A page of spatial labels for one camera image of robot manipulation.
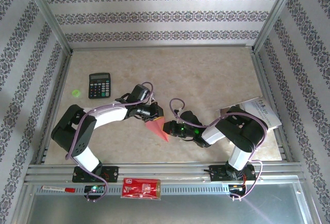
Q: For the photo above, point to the black desk calculator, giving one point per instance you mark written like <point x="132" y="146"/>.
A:
<point x="100" y="85"/>

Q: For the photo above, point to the white printed booklet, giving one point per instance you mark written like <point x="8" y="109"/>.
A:
<point x="263" y="113"/>

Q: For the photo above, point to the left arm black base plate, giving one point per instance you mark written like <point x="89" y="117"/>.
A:
<point x="111" y="173"/>

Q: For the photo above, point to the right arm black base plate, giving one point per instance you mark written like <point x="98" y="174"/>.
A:
<point x="216" y="173"/>

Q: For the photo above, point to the red snack packet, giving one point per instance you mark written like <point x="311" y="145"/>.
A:
<point x="140" y="188"/>

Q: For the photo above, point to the aluminium rail below patterned wall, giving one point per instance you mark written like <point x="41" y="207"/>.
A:
<point x="159" y="47"/>

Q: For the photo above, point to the small controller board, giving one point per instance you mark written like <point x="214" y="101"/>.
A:
<point x="236" y="187"/>
<point x="94" y="188"/>

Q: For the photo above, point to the aluminium frame post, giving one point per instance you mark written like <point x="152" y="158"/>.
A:
<point x="46" y="13"/>
<point x="276" y="13"/>

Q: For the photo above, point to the long aluminium base rail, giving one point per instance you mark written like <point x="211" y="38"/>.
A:
<point x="165" y="170"/>

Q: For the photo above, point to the red white marker pen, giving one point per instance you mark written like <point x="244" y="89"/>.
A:
<point x="58" y="189"/>

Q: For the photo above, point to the pink paper sheet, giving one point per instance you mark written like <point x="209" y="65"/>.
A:
<point x="157" y="128"/>

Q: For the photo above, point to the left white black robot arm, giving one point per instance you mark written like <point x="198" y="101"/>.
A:
<point x="111" y="113"/>

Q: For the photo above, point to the aluminium side rail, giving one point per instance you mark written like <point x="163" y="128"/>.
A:
<point x="56" y="105"/>
<point x="270" y="85"/>

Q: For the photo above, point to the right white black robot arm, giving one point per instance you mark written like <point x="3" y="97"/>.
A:
<point x="239" y="134"/>

